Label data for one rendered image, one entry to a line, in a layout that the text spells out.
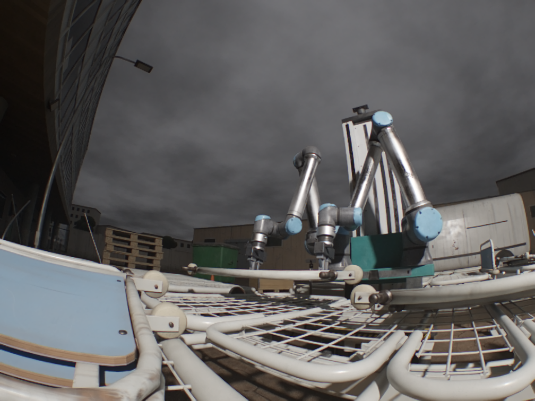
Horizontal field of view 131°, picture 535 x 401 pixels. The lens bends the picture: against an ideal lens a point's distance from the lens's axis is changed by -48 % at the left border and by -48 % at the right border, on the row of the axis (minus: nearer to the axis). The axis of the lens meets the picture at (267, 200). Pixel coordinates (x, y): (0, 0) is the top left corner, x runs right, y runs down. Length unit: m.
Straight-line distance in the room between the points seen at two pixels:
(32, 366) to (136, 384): 0.10
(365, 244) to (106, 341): 1.41
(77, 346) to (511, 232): 8.51
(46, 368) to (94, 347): 0.05
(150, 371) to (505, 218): 8.45
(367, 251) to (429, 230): 0.50
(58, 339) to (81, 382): 0.05
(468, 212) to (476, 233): 0.70
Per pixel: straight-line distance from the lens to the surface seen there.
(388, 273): 1.29
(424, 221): 1.12
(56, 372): 0.23
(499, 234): 8.27
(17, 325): 0.25
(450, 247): 7.86
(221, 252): 6.79
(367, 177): 1.33
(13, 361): 0.24
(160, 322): 0.40
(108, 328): 0.27
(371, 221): 1.59
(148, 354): 0.23
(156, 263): 4.99
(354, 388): 0.47
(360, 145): 1.80
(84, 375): 0.21
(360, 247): 1.49
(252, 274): 0.93
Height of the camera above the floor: 0.63
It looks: 18 degrees up
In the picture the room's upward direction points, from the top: 2 degrees clockwise
